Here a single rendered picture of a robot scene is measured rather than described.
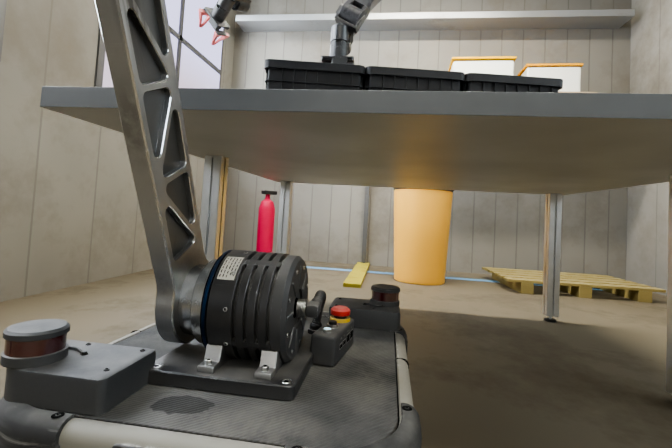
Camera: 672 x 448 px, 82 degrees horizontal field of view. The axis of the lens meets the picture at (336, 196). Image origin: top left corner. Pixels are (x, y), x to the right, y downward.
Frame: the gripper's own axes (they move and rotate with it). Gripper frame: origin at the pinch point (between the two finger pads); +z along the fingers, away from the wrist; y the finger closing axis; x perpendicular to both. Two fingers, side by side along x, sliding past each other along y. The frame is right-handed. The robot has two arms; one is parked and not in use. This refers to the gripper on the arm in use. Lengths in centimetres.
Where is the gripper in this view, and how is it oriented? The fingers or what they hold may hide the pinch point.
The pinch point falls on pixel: (336, 88)
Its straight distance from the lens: 127.6
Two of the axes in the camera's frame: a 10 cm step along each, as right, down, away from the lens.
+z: -0.6, 10.0, -0.5
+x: -0.9, -0.5, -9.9
